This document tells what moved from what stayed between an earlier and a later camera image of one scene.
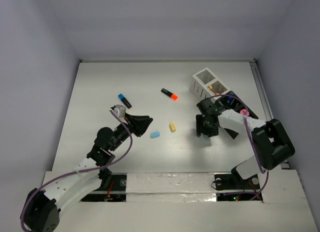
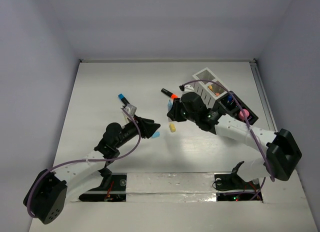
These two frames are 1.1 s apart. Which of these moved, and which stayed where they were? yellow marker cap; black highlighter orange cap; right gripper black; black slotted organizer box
Moved: right gripper black
Stayed: yellow marker cap; black highlighter orange cap; black slotted organizer box
